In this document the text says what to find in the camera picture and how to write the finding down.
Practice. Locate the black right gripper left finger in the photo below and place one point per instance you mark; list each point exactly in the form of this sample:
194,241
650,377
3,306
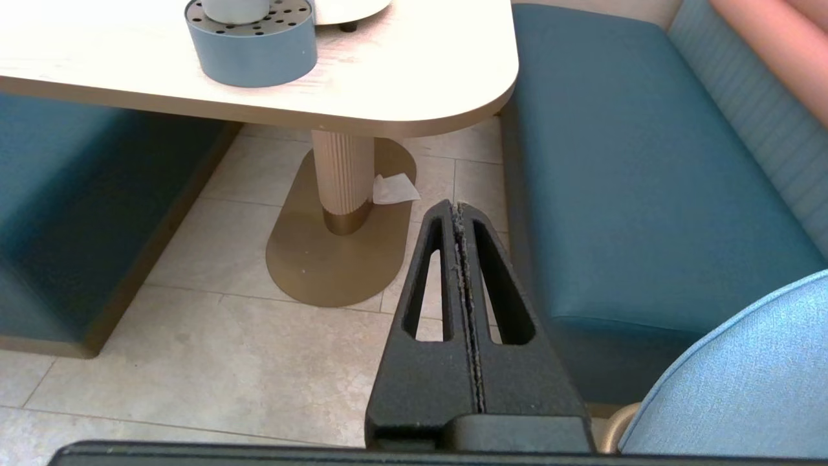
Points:
420,388

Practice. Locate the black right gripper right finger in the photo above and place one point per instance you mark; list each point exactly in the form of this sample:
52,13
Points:
527,388

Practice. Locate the large clear water dispenser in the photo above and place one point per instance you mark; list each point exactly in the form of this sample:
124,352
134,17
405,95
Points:
349,10

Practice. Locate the pink bolster cushion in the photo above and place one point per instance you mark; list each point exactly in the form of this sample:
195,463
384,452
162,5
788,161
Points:
783,45

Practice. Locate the light blue chair back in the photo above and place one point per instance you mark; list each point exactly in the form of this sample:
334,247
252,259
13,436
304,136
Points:
744,382

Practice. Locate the blue booth sofa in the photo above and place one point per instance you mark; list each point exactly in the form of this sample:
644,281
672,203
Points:
634,194
77,213

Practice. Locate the grey plastic cup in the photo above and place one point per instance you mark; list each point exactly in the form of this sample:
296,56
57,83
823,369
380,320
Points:
236,10

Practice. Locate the bronze table pedestal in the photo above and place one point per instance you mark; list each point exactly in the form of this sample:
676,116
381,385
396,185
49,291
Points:
343,246

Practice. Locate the blue perforated drip tray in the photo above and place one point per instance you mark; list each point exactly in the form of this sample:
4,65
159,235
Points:
252,58

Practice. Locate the white paper scrap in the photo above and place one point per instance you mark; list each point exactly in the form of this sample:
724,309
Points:
393,189

